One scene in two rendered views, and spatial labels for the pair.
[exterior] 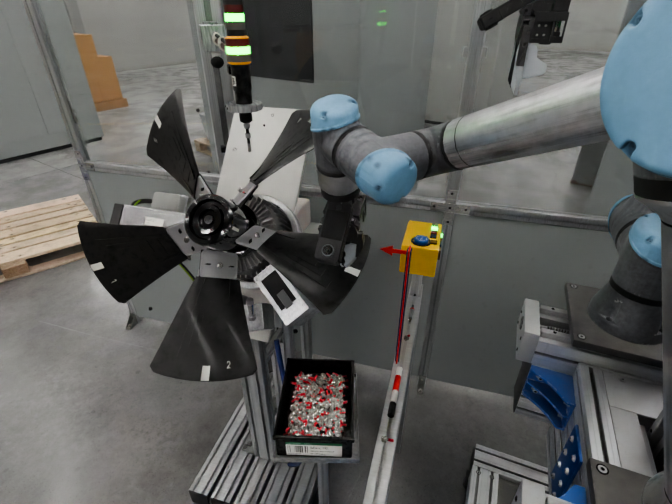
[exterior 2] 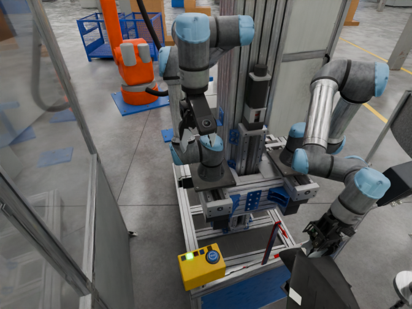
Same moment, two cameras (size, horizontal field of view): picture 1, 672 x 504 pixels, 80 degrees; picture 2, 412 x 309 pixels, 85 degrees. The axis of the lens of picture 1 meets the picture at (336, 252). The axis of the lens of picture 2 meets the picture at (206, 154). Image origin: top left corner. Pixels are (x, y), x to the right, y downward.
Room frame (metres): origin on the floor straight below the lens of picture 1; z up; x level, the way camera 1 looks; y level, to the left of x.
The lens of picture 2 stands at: (1.22, 0.09, 1.91)
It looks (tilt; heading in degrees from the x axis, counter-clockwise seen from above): 39 degrees down; 235
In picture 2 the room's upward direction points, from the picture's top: straight up
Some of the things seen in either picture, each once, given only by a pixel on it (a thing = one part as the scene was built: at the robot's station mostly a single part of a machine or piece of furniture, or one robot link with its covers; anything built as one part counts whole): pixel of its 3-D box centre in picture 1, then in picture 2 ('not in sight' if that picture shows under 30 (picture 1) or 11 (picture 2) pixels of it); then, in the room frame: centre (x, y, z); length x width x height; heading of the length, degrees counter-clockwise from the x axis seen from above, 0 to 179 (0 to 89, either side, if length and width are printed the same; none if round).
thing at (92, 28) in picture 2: not in sight; (106, 35); (-0.54, -7.13, 0.49); 1.27 x 0.88 x 0.98; 56
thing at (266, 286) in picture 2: not in sight; (266, 289); (0.62, -0.14, 0.45); 0.82 x 0.02 x 0.66; 164
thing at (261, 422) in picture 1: (257, 391); not in sight; (0.96, 0.28, 0.46); 0.09 x 0.05 x 0.91; 74
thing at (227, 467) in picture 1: (276, 439); not in sight; (1.05, 0.25, 0.04); 0.62 x 0.45 x 0.08; 164
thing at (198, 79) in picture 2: not in sight; (193, 75); (0.92, -0.40, 1.70); 0.08 x 0.08 x 0.05
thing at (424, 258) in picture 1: (420, 249); (201, 267); (1.00, -0.25, 1.02); 0.16 x 0.10 x 0.11; 164
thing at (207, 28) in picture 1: (213, 37); not in sight; (1.41, 0.38, 1.54); 0.10 x 0.07 x 0.09; 19
